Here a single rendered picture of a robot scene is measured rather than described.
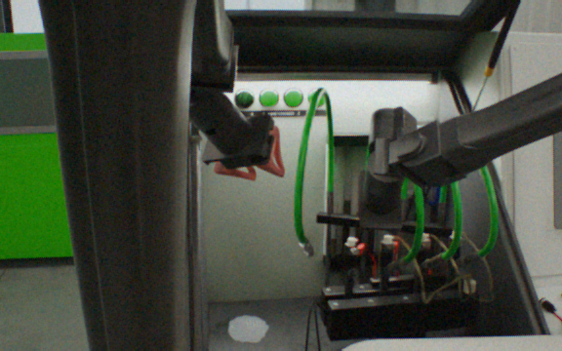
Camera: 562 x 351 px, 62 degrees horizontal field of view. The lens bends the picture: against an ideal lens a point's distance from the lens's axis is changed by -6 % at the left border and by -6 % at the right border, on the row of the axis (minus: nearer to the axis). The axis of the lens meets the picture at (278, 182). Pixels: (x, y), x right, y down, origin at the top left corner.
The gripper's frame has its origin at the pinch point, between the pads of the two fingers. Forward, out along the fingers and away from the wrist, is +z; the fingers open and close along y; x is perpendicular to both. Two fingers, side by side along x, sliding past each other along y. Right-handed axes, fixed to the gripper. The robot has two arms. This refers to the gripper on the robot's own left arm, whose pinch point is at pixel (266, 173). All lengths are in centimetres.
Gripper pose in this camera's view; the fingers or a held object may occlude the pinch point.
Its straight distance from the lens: 75.5
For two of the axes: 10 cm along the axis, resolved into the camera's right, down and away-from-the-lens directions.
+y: -8.7, 1.0, 4.8
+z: 4.6, 5.2, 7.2
